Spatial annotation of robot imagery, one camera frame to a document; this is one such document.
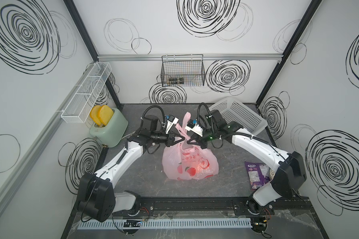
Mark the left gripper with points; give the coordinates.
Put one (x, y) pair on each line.
(170, 141)

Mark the aluminium wall rail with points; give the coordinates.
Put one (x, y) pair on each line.
(186, 57)

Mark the white round woven strainer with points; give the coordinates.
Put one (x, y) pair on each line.
(271, 174)

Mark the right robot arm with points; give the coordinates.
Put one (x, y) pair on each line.
(289, 168)

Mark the white slotted cable duct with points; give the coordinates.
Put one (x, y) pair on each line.
(155, 224)

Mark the yellow toast slice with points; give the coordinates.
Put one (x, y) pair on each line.
(105, 114)
(94, 115)

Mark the white perforated plastic basket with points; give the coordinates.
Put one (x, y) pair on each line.
(232, 109)

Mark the purple snack packet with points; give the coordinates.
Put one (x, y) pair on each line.
(259, 174)

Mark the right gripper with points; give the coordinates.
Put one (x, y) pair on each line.
(195, 137)

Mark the mint green toaster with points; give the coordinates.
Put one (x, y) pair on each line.
(111, 134)

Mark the yellow toast slice left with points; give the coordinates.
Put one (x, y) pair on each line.
(94, 115)

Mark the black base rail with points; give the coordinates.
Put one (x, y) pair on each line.
(240, 206)

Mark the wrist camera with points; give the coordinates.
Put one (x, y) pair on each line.
(195, 127)
(170, 121)

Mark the dark bottle in basket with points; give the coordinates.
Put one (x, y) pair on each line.
(176, 81)

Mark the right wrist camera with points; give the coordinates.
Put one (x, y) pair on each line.
(195, 127)

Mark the white wire wall shelf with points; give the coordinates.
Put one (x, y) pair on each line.
(89, 89)

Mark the yellow toast slice right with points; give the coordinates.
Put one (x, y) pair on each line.
(105, 114)

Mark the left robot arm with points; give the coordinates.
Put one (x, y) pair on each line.
(96, 197)

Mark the black wire wall basket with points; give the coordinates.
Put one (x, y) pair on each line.
(193, 72)

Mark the pink printed plastic bag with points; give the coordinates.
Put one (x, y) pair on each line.
(181, 160)

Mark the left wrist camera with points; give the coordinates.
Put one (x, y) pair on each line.
(170, 121)

